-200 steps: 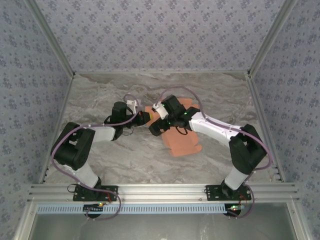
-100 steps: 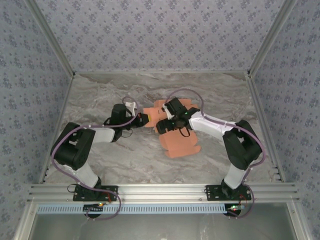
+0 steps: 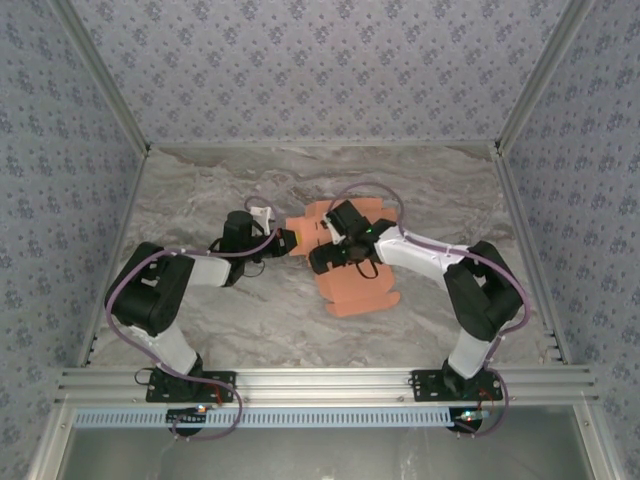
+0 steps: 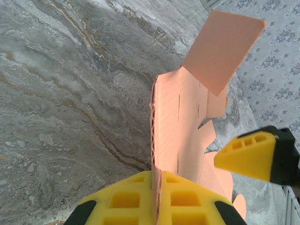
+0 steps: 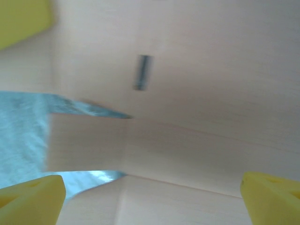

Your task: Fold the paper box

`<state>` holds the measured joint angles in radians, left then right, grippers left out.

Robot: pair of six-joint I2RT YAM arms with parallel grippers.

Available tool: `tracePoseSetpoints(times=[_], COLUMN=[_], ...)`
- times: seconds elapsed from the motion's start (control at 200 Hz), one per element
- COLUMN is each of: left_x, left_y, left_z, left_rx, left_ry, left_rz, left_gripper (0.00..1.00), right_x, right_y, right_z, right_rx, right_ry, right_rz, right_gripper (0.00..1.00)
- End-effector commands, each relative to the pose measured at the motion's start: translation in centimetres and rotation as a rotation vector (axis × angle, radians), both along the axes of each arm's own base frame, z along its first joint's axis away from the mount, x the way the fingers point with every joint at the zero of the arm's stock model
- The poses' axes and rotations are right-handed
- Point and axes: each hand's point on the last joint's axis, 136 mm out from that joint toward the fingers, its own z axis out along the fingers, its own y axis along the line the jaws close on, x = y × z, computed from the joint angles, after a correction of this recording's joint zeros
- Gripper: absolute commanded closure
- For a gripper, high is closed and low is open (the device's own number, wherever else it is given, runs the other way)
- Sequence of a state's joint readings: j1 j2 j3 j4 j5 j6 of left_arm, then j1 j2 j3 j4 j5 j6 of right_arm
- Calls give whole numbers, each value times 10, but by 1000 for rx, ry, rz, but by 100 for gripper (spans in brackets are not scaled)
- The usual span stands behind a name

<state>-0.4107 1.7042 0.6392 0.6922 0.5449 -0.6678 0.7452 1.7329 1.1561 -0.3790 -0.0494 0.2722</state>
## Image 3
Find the orange paper box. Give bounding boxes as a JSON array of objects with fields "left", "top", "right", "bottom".
[{"left": 285, "top": 198, "right": 402, "bottom": 319}]

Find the small black electronics board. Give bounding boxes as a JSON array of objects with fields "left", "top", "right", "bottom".
[
  {"left": 452, "top": 407, "right": 489, "bottom": 432},
  {"left": 167, "top": 405, "right": 209, "bottom": 427}
]

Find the grey metal panel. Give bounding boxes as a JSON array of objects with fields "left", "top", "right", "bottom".
[{"left": 64, "top": 425, "right": 596, "bottom": 480}]

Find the aluminium table side rail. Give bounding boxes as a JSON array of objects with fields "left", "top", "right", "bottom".
[
  {"left": 79, "top": 144, "right": 154, "bottom": 370},
  {"left": 492, "top": 144, "right": 571, "bottom": 366}
]

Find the long aluminium base rail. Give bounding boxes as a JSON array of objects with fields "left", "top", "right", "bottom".
[{"left": 54, "top": 367, "right": 599, "bottom": 404}]

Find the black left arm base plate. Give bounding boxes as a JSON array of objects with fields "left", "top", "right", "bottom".
[{"left": 145, "top": 368, "right": 237, "bottom": 404}]

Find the slotted white cable duct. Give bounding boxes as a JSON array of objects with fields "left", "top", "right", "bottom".
[{"left": 73, "top": 407, "right": 571, "bottom": 429}]

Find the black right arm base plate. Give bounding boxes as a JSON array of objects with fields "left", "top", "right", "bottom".
[{"left": 410, "top": 368, "right": 504, "bottom": 404}]

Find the aluminium frame post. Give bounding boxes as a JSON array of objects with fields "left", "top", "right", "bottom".
[
  {"left": 493, "top": 0, "right": 600, "bottom": 154},
  {"left": 49, "top": 0, "right": 152, "bottom": 154}
]

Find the aluminium frame leg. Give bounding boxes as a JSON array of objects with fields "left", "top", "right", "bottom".
[
  {"left": 571, "top": 402, "right": 624, "bottom": 480},
  {"left": 19, "top": 402, "right": 77, "bottom": 480}
]

